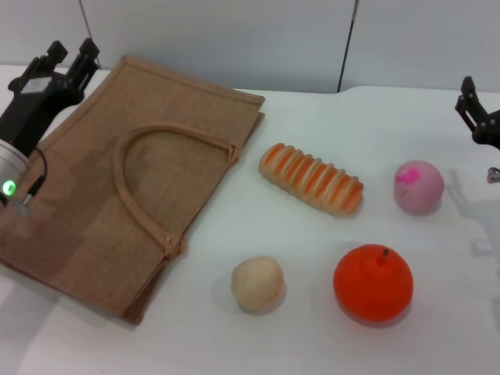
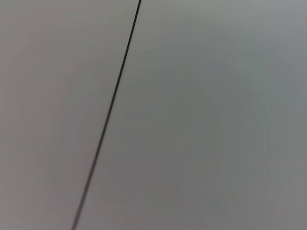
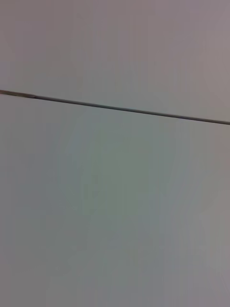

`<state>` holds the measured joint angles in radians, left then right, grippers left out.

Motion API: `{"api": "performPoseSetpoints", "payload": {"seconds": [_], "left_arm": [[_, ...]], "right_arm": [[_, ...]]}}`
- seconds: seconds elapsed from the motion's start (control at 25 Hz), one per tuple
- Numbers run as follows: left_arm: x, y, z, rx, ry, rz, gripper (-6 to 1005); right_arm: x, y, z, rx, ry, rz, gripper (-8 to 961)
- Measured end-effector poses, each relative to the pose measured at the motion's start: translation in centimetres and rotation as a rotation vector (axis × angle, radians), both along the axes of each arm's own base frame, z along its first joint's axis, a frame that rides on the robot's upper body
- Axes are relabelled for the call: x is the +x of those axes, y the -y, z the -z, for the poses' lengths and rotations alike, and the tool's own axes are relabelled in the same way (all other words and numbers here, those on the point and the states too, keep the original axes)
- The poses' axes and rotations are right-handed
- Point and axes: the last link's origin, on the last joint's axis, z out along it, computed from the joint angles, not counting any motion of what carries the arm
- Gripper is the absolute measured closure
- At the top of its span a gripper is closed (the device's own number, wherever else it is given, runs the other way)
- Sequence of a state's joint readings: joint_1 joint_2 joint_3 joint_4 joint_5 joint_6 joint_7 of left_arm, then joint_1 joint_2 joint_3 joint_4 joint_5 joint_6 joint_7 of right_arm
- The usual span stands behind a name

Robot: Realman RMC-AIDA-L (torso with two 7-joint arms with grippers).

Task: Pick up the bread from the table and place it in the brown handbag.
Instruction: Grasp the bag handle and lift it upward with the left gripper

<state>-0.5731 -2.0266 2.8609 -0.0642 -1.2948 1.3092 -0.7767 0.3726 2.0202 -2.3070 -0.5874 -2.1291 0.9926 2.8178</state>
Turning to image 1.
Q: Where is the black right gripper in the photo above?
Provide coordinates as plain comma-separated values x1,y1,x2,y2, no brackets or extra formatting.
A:
454,76,500,152

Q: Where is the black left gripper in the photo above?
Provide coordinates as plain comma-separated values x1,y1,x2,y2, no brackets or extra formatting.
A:
0,37,101,156

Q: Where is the brown jute handbag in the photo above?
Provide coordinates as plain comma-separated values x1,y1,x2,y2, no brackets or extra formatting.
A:
0,55,266,326

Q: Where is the orange striped bread loaf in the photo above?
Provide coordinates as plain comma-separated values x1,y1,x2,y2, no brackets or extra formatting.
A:
259,142,365,217

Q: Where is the pink peach toy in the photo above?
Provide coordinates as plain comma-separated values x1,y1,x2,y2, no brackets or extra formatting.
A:
394,159,445,216

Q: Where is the orange tangerine toy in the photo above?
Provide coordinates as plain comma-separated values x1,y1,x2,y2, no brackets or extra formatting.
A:
333,244,414,324

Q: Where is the beige round bun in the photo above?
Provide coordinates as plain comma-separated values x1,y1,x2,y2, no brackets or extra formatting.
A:
230,255,285,313

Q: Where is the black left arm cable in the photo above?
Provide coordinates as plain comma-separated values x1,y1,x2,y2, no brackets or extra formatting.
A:
23,146,49,204

